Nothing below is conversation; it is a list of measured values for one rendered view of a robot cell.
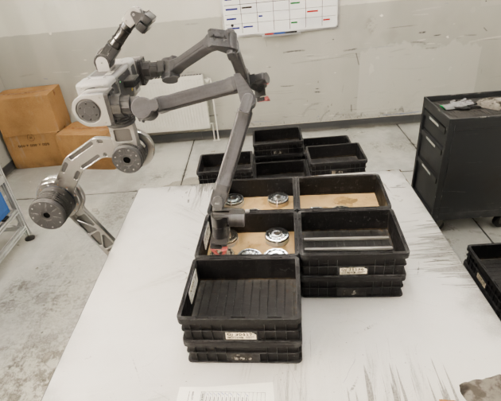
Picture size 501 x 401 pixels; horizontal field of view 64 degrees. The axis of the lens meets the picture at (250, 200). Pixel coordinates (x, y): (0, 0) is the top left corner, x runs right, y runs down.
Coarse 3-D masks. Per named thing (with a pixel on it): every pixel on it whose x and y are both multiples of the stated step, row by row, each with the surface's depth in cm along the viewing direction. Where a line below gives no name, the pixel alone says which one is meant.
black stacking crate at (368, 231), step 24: (312, 216) 174; (336, 216) 173; (360, 216) 172; (384, 216) 171; (336, 240) 171; (360, 240) 170; (384, 240) 168; (312, 264) 153; (336, 264) 152; (360, 264) 151; (384, 264) 150
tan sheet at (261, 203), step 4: (288, 196) 204; (292, 196) 204; (244, 200) 204; (248, 200) 203; (252, 200) 203; (256, 200) 203; (260, 200) 202; (264, 200) 202; (292, 200) 200; (244, 204) 201; (248, 204) 200; (252, 204) 200; (256, 204) 200; (260, 204) 199; (264, 204) 199; (288, 204) 197; (292, 204) 197; (244, 208) 198; (248, 208) 197; (260, 208) 196; (264, 208) 196; (268, 208) 196; (272, 208) 195; (276, 208) 195; (280, 208) 195; (284, 208) 195; (288, 208) 194
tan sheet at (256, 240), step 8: (248, 232) 181; (256, 232) 180; (264, 232) 180; (240, 240) 176; (248, 240) 176; (256, 240) 176; (264, 240) 175; (208, 248) 174; (232, 248) 172; (240, 248) 172; (256, 248) 171; (264, 248) 170; (272, 248) 170; (280, 248) 170; (288, 248) 169
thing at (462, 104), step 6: (450, 102) 278; (456, 102) 276; (462, 102) 276; (468, 102) 274; (474, 102) 273; (444, 108) 274; (450, 108) 272; (456, 108) 271; (462, 108) 269; (468, 108) 268
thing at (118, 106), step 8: (112, 88) 150; (104, 96) 145; (112, 96) 147; (120, 96) 149; (128, 96) 148; (112, 104) 147; (120, 104) 148; (128, 104) 147; (112, 112) 148; (120, 112) 148; (128, 112) 150; (112, 120) 149
